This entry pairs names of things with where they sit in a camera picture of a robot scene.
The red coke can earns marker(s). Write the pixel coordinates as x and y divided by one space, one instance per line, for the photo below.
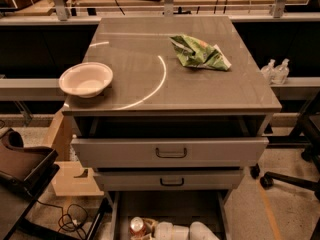
137 227

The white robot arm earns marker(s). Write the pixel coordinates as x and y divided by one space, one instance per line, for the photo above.
197 231

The bottom grey drawer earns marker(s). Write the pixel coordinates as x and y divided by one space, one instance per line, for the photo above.
178 207

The grey drawer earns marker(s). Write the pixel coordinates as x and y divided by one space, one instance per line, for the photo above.
178 207
168 180
169 153

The middle grey drawer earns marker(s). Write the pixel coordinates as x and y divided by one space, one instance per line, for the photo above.
168 180

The top grey drawer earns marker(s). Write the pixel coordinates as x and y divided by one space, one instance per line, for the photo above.
169 153

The grey drawer cabinet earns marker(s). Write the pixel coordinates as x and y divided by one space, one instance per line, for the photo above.
153 96

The wooden box on floor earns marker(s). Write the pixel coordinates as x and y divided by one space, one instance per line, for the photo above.
72 178

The dark chair at left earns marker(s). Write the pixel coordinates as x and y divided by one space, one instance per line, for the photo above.
24 173

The white bowl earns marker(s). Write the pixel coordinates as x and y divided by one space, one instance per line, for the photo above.
86 80

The green chip bag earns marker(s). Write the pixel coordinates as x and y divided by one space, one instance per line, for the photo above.
196 53

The clear sanitizer bottle left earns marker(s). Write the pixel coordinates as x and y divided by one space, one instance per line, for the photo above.
267 71

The clear sanitizer bottle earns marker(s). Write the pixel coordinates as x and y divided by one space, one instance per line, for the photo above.
267 71
280 72

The clear sanitizer bottle right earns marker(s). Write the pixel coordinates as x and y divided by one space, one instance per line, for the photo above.
280 72

